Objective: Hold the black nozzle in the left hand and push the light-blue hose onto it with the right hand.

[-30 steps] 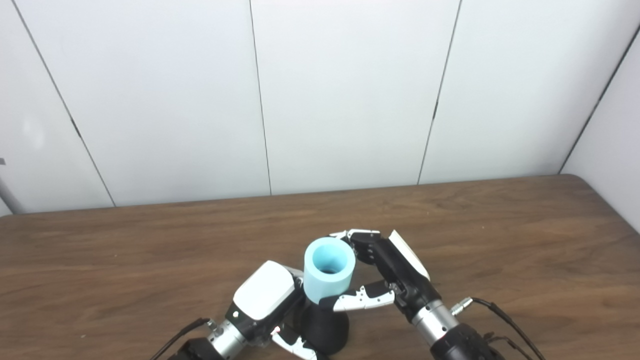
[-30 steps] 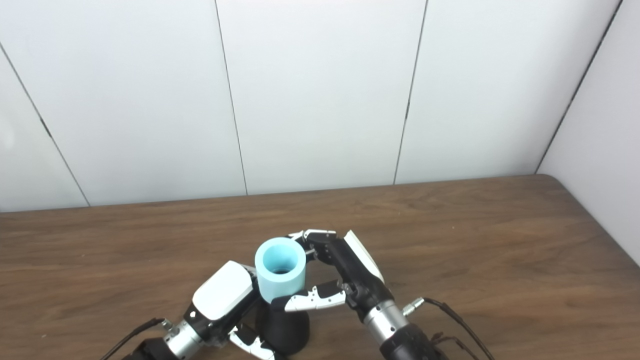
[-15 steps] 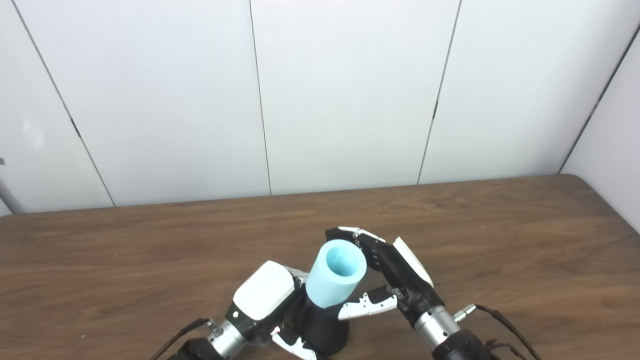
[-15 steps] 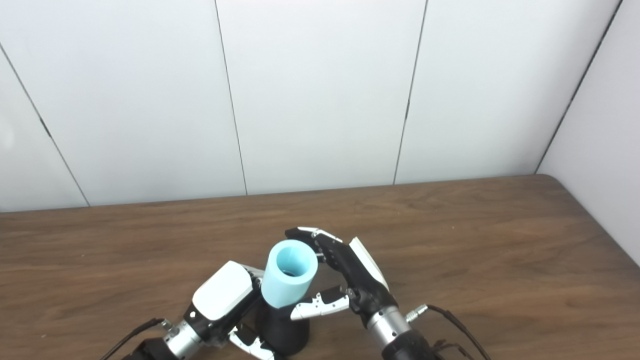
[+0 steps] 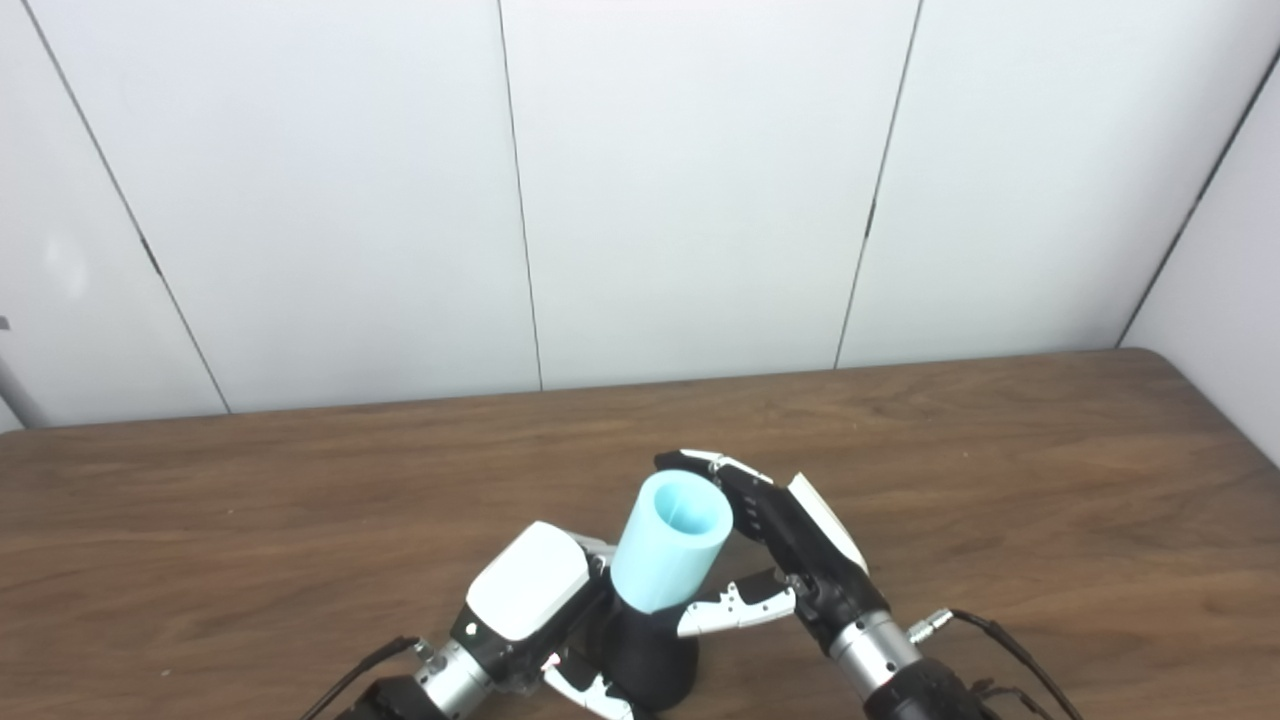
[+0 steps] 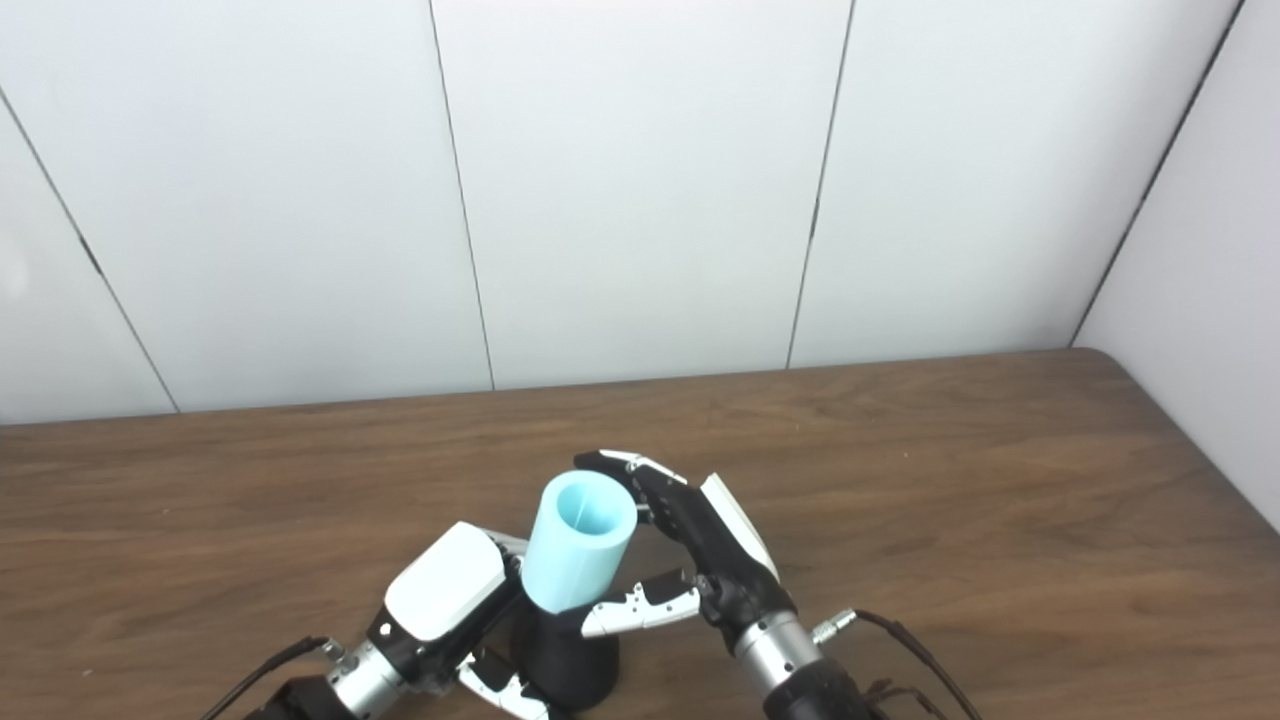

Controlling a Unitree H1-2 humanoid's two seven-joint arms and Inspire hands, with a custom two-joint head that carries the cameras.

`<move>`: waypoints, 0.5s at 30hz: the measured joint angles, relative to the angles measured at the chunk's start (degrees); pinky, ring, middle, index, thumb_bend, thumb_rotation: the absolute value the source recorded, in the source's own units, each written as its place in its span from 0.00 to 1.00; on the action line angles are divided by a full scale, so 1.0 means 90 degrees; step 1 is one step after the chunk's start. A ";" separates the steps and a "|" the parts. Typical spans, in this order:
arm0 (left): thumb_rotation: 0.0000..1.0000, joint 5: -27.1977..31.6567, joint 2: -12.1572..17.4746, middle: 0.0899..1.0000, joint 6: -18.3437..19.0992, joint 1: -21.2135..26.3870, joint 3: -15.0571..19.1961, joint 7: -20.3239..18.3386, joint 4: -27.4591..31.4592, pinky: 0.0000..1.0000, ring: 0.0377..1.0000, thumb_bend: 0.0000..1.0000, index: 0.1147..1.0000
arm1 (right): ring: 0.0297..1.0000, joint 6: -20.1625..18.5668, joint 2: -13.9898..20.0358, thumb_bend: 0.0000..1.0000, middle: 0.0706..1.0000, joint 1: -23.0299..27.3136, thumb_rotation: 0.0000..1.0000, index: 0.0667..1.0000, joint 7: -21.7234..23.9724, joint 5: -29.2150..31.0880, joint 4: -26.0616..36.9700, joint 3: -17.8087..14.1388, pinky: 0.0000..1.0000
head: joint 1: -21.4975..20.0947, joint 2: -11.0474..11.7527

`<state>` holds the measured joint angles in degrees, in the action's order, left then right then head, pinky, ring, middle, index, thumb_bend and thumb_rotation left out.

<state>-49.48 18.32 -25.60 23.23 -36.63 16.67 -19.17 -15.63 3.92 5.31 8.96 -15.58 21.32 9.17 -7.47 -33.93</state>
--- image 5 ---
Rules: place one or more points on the black funnel-shaped nozzle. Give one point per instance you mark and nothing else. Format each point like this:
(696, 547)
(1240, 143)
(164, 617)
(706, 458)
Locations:
(655, 660)

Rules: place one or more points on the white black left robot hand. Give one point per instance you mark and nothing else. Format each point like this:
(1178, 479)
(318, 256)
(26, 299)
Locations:
(525, 580)

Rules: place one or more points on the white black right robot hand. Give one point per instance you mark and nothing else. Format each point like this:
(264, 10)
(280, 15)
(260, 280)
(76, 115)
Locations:
(810, 560)

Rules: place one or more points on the grey wall corner post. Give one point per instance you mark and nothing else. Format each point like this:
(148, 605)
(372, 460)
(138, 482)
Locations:
(18, 395)

